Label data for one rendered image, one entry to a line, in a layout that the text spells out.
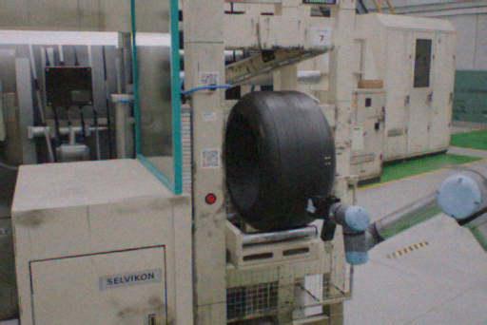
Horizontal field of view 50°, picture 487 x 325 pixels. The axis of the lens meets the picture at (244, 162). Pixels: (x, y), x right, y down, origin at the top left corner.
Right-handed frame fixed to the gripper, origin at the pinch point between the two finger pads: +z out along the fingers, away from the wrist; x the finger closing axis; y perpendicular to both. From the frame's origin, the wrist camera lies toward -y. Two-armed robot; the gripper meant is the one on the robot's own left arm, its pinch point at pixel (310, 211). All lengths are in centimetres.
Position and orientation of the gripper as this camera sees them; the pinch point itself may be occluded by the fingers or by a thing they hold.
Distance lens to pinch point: 204.5
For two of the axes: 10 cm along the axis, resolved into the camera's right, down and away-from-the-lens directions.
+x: -9.3, 0.7, -3.5
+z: -3.5, -0.5, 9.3
